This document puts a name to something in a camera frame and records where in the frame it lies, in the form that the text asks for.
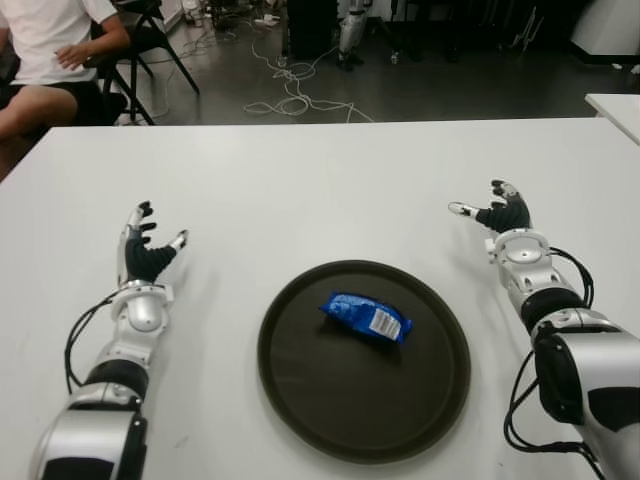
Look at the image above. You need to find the seated person in white shirt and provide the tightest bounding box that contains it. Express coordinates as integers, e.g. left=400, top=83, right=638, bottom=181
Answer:
left=0, top=0, right=132, bottom=146

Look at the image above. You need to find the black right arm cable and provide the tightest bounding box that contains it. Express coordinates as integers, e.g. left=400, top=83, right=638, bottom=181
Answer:
left=503, top=244, right=597, bottom=452

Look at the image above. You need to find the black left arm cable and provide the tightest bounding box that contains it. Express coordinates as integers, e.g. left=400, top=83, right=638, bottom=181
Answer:
left=63, top=294, right=119, bottom=394

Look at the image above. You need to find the black folding chair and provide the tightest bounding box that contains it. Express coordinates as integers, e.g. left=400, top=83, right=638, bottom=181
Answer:
left=82, top=0, right=201, bottom=126

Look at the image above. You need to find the round dark brown tray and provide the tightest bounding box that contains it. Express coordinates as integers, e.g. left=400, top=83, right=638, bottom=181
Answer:
left=256, top=258, right=472, bottom=452

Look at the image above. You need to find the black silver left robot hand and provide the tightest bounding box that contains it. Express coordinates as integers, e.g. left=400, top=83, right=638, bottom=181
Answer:
left=116, top=200, right=190, bottom=287

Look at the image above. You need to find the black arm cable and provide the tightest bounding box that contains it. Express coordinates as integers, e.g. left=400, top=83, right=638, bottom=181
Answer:
left=63, top=294, right=119, bottom=394
left=503, top=244, right=597, bottom=452

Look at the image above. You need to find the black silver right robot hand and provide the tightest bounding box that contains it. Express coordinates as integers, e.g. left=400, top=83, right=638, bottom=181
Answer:
left=448, top=178, right=532, bottom=234

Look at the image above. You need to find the white cable on floor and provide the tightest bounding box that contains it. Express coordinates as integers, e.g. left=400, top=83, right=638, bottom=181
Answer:
left=243, top=19, right=374, bottom=124

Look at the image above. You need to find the blue Oreo packet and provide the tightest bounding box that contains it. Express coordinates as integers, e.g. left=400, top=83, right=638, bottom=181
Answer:
left=318, top=290, right=415, bottom=346

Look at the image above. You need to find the black cabinet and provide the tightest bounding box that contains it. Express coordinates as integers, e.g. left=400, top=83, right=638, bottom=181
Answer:
left=287, top=0, right=344, bottom=59

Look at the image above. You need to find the white side table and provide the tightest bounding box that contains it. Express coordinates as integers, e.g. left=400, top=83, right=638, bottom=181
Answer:
left=584, top=92, right=640, bottom=147

